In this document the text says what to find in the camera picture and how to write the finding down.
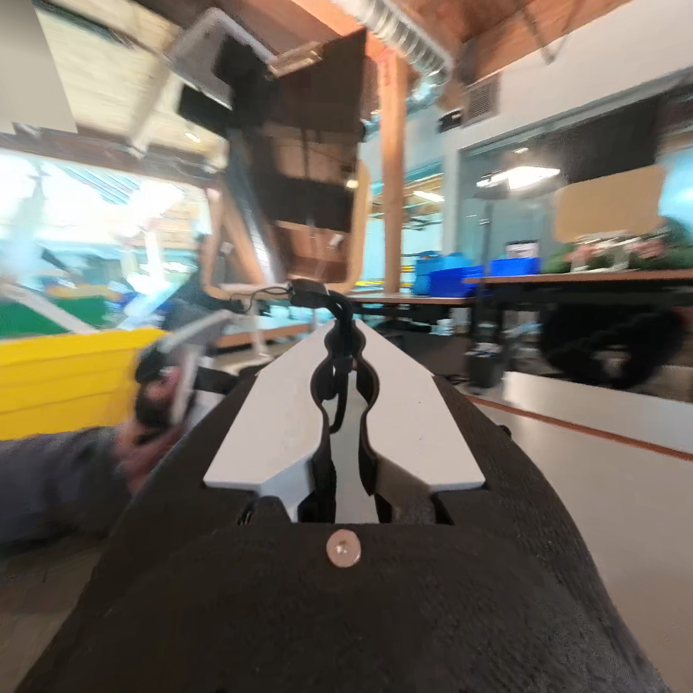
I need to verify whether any person's left hand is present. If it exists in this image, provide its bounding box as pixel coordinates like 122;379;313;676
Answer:
114;378;187;496

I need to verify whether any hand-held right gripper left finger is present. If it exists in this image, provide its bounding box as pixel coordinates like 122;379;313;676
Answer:
203;318;339;523

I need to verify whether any black strap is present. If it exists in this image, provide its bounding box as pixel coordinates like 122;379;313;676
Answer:
230;278;361;434

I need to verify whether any large silver ventilation duct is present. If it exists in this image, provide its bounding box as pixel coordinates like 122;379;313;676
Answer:
341;0;456;87

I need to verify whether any blue plastic bin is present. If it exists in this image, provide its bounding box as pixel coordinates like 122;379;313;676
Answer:
490;257;542;278
428;268;478;297
414;252;483;296

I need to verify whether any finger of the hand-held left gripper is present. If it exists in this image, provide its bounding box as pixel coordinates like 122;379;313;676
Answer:
160;310;232;352

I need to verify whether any person's left forearm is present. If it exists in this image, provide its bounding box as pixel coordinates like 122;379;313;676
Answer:
0;425;135;545

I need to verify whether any studio light on stand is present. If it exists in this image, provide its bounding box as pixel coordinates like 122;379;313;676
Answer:
475;165;561;282

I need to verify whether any green plastic bin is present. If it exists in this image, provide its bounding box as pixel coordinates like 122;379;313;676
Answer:
0;295;109;341

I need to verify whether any white wall vent grille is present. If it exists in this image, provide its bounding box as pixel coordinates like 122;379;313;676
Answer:
465;76;501;126

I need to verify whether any black battery charging case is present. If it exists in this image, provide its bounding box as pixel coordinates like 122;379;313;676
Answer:
467;348;508;389

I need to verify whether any glass room window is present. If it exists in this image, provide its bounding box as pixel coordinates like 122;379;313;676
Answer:
457;81;693;277

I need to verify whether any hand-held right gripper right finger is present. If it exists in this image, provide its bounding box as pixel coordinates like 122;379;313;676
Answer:
354;318;487;523

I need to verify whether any yellow plastic bin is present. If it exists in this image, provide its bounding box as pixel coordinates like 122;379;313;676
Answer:
0;326;169;440

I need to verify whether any black wall monitor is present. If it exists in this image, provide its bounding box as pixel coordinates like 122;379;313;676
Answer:
560;116;658;185

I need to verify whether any wooden support post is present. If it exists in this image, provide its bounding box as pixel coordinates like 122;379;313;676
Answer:
379;51;408;296

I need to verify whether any grey desk with wood edge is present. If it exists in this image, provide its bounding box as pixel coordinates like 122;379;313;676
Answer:
346;289;477;326
466;268;693;380

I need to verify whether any wooden framed mirror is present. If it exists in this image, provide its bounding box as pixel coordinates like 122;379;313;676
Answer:
197;24;377;361

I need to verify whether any large bright window wall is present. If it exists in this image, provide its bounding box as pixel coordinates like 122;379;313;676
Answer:
0;146;213;326

